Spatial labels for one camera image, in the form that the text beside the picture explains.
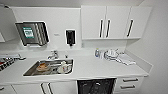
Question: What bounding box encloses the stainless steel dishwasher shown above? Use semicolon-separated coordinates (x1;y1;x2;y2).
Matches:
76;77;118;94

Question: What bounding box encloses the clear small bottle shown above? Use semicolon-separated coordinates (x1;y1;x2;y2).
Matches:
99;50;105;60

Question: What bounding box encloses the small metal sink fitting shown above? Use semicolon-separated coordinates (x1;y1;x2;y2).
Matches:
64;53;69;60

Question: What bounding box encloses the white plate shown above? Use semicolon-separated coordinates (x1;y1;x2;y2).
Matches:
57;65;73;75

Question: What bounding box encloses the stack of white plates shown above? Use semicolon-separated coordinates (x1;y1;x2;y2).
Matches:
104;49;121;62

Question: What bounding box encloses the chrome faucet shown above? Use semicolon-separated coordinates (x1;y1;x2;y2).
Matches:
46;50;60;61

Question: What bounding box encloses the steel paper towel dispenser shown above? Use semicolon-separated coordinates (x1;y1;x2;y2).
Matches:
14;21;50;48

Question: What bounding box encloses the white base cabinet door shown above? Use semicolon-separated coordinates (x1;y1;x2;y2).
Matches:
11;82;48;94
44;80;78;94

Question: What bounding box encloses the brown bowl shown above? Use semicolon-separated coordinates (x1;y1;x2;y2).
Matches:
35;62;51;73

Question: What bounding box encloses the white paper towel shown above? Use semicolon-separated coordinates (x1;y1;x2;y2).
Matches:
26;43;42;49

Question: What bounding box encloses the white drawer front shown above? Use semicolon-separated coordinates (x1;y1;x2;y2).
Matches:
116;76;145;85
114;83;143;93

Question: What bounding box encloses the teal dispenser sticker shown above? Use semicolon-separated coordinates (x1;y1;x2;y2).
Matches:
23;27;35;39

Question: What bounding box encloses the stainless steel sink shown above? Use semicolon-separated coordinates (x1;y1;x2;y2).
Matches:
22;58;75;77

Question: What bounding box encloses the white wall outlet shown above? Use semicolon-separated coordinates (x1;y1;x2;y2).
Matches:
80;41;86;49

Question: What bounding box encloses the black wall soap dispenser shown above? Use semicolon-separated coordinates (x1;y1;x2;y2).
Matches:
64;29;77;48

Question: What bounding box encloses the black cabinet bar handle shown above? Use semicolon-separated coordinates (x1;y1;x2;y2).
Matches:
126;19;134;38
105;19;112;39
98;19;105;39

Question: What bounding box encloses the small wall label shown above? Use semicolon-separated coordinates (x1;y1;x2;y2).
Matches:
53;33;61;37

